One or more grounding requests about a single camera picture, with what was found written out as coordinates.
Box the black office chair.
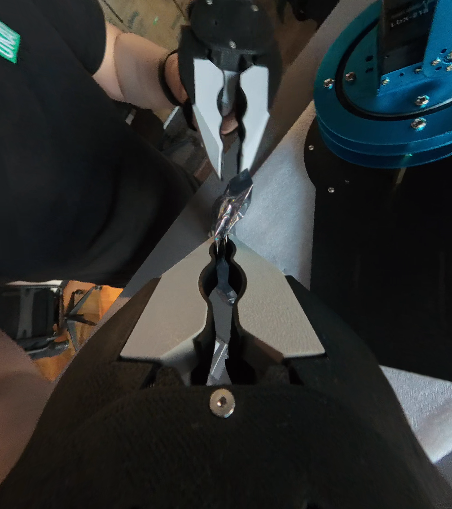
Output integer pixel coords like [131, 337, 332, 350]
[0, 279, 103, 358]

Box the white foam sheet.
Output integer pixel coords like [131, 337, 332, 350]
[238, 104, 452, 486]

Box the person's left forearm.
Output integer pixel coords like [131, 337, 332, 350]
[91, 20, 180, 112]

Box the silver plastic parts bag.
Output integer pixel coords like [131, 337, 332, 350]
[207, 169, 256, 386]

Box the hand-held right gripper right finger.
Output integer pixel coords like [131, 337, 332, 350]
[226, 237, 326, 385]

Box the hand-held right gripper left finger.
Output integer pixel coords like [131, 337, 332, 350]
[119, 239, 221, 387]

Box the person's left hand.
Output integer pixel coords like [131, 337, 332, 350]
[174, 50, 241, 134]

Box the black wristband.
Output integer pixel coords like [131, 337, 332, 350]
[159, 50, 191, 108]

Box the person's leg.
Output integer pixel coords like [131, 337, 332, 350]
[0, 318, 79, 509]

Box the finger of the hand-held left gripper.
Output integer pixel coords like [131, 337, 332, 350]
[193, 58, 240, 179]
[236, 68, 273, 179]

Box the black metal base plate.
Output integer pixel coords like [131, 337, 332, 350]
[304, 120, 452, 390]

